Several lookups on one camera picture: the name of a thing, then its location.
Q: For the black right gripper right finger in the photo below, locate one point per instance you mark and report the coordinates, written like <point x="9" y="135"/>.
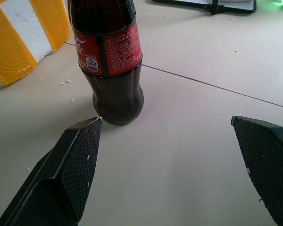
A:
<point x="268" y="164"/>

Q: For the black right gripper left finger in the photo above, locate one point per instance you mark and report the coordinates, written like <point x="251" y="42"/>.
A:
<point x="61" y="179"/>

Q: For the cola bottle with red label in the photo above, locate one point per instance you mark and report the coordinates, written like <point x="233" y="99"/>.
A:
<point x="113" y="66"/>

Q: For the yellow and white foam block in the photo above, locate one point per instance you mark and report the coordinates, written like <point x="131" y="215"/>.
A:
<point x="21" y="40"/>

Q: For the black metal frame stand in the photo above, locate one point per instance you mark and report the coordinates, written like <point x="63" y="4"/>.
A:
<point x="217" y="5"/>

